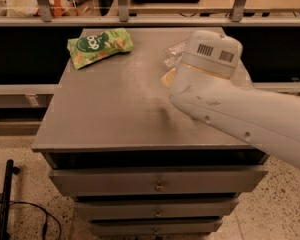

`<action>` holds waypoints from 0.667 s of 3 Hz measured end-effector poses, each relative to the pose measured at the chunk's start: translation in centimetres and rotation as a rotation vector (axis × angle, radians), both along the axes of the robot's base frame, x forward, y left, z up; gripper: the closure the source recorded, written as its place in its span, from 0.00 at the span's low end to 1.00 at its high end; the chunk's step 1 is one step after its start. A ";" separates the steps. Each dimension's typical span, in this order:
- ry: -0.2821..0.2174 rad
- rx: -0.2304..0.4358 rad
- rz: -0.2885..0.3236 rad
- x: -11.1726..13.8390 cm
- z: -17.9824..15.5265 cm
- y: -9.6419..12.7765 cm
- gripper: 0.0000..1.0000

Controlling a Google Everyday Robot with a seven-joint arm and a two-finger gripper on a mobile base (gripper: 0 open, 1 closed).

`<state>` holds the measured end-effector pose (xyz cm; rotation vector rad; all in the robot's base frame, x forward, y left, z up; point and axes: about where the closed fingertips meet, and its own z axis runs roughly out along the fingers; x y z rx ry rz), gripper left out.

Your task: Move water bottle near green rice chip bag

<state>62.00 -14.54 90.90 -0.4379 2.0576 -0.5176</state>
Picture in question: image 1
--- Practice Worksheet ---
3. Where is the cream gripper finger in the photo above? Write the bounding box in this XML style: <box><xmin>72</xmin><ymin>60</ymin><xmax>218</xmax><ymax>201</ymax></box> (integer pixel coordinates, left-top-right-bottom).
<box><xmin>161</xmin><ymin>68</ymin><xmax>176</xmax><ymax>88</ymax></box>

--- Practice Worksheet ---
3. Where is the clear plastic water bottle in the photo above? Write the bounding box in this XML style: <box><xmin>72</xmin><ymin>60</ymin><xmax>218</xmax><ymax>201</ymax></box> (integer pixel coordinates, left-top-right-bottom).
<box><xmin>162</xmin><ymin>40</ymin><xmax>188</xmax><ymax>68</ymax></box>

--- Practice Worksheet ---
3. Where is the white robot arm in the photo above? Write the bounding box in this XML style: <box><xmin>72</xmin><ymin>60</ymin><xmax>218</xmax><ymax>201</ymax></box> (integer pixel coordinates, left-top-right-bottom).
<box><xmin>168</xmin><ymin>30</ymin><xmax>300</xmax><ymax>169</ymax></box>

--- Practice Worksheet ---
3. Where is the green rice chip bag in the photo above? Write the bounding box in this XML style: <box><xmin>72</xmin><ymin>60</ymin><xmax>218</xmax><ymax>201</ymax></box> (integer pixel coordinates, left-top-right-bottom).
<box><xmin>67</xmin><ymin>28</ymin><xmax>134</xmax><ymax>70</ymax></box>

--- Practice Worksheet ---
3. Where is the grey drawer cabinet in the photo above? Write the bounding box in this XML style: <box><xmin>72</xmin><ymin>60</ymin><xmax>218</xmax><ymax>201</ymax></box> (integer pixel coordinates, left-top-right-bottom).
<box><xmin>33</xmin><ymin>28</ymin><xmax>276</xmax><ymax>240</ymax></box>

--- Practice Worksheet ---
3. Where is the top grey drawer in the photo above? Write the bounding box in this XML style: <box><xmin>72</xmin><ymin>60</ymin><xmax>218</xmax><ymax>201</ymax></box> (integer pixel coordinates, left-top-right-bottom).
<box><xmin>49</xmin><ymin>165</ymin><xmax>267</xmax><ymax>197</ymax></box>

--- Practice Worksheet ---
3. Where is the grey drawer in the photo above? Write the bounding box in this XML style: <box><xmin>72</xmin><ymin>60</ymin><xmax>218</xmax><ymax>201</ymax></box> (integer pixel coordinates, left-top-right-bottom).
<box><xmin>49</xmin><ymin>165</ymin><xmax>267</xmax><ymax>197</ymax></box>
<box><xmin>89</xmin><ymin>219</ymin><xmax>222</xmax><ymax>236</ymax></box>
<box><xmin>75</xmin><ymin>198</ymin><xmax>238</xmax><ymax>220</ymax></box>

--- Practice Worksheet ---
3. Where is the middle grey drawer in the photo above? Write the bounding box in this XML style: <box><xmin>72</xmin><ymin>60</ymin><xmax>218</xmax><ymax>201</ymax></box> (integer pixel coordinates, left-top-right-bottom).
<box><xmin>75</xmin><ymin>198</ymin><xmax>238</xmax><ymax>220</ymax></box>

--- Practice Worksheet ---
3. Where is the bottom grey drawer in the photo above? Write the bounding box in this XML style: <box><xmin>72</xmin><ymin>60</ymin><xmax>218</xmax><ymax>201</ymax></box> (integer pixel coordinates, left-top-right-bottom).
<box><xmin>89</xmin><ymin>219</ymin><xmax>222</xmax><ymax>236</ymax></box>

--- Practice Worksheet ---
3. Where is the black stand pole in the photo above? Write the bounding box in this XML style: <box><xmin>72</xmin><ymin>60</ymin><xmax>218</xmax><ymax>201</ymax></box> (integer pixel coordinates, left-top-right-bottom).
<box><xmin>0</xmin><ymin>159</ymin><xmax>20</xmax><ymax>240</ymax></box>

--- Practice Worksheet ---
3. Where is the metal railing frame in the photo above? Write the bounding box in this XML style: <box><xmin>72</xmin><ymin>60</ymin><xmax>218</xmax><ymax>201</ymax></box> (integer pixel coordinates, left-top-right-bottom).
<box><xmin>0</xmin><ymin>0</ymin><xmax>300</xmax><ymax>27</ymax></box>

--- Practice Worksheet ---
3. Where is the black floor cable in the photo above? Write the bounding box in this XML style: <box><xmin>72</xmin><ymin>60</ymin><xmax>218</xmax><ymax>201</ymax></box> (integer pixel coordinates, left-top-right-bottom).
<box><xmin>0</xmin><ymin>200</ymin><xmax>63</xmax><ymax>240</ymax></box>

